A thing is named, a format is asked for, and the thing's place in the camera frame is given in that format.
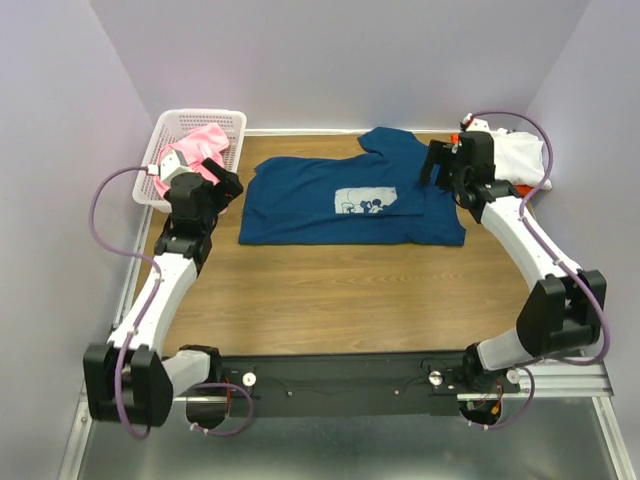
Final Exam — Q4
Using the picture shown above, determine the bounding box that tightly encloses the pink t-shirt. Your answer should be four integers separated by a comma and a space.
154, 123, 230, 198

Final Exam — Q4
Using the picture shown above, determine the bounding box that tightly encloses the dark blue printed t-shirt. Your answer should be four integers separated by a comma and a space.
238, 127, 466, 247

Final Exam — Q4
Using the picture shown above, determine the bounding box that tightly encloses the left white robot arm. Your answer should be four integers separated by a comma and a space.
83, 158, 243, 438

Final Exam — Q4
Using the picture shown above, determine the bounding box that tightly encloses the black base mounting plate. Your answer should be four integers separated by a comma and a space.
164, 350, 501, 419

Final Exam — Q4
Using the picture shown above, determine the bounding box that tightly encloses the left aluminium side rail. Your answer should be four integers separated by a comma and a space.
110, 206, 153, 333

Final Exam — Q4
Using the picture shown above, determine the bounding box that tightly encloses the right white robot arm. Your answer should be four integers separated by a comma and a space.
419, 131, 610, 392

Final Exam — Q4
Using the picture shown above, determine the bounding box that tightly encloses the aluminium frame rail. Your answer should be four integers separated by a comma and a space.
190, 360, 612, 398

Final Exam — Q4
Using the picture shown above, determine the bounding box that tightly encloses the orange folded t-shirt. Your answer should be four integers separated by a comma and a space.
450, 133, 533, 197

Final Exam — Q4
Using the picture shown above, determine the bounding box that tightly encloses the white folded t-shirt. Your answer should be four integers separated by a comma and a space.
490, 129, 545, 188

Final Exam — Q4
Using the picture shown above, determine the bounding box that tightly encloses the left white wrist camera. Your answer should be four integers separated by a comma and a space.
143, 149, 190, 186

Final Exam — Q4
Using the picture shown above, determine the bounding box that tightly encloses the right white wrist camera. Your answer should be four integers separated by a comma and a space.
459, 113, 491, 133

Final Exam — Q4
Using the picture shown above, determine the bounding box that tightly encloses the white plastic laundry basket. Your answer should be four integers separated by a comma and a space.
131, 109, 249, 218

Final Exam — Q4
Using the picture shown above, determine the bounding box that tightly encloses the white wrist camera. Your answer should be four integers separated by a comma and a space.
143, 149, 190, 186
459, 113, 491, 133

